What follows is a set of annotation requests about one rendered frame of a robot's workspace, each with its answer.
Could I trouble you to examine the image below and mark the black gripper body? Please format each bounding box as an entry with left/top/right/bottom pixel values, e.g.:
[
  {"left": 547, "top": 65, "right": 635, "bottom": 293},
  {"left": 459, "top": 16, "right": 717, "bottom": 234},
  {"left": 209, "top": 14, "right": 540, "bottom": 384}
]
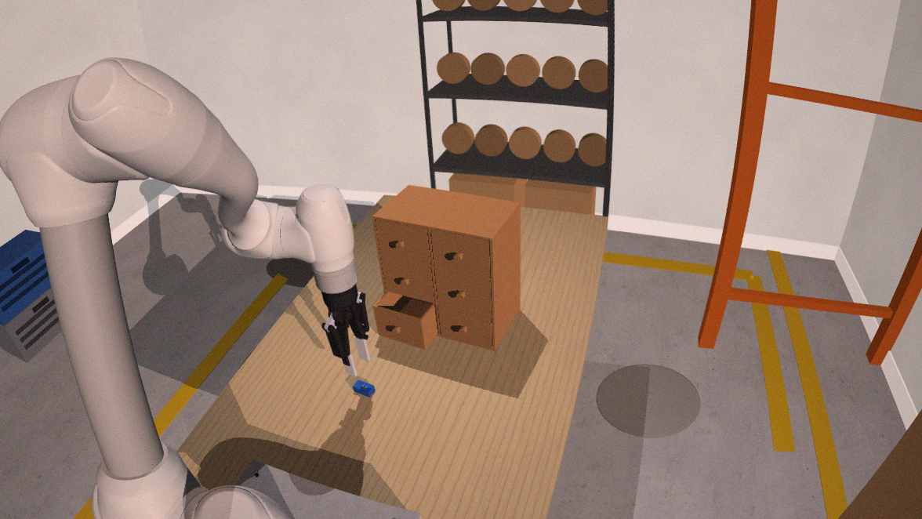
[{"left": 321, "top": 284, "right": 358, "bottom": 325}]

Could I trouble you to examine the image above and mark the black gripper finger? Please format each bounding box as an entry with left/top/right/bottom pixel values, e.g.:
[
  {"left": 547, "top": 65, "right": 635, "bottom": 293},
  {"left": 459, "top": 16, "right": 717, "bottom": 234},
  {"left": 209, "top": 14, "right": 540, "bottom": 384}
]
[
  {"left": 349, "top": 292, "right": 371, "bottom": 361},
  {"left": 321, "top": 310, "right": 357, "bottom": 376}
]

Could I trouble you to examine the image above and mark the blue 9v battery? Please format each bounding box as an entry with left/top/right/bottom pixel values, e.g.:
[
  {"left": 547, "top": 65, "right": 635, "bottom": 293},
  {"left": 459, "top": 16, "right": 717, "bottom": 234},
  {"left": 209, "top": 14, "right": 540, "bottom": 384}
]
[{"left": 353, "top": 380, "right": 376, "bottom": 397}]

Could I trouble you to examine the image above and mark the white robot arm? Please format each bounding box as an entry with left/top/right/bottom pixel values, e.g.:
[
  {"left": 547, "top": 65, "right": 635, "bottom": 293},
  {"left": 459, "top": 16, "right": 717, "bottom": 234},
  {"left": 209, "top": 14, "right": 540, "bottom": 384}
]
[{"left": 0, "top": 57, "right": 358, "bottom": 519}]

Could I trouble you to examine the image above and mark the brown wooden drawer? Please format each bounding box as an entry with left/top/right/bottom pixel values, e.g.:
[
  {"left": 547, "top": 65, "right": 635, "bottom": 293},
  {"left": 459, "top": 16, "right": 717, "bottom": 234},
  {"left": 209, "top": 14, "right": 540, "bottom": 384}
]
[
  {"left": 376, "top": 220, "right": 431, "bottom": 266},
  {"left": 373, "top": 292, "right": 438, "bottom": 350},
  {"left": 381, "top": 257, "right": 435, "bottom": 301},
  {"left": 438, "top": 305, "right": 492, "bottom": 349},
  {"left": 435, "top": 269, "right": 492, "bottom": 315},
  {"left": 431, "top": 230, "right": 491, "bottom": 278}
]

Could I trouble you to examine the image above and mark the brown wooden chest of drawers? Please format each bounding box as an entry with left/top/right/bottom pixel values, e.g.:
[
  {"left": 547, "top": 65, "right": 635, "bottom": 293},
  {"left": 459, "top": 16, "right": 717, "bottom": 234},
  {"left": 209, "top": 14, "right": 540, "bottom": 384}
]
[{"left": 372, "top": 185, "right": 521, "bottom": 351}]

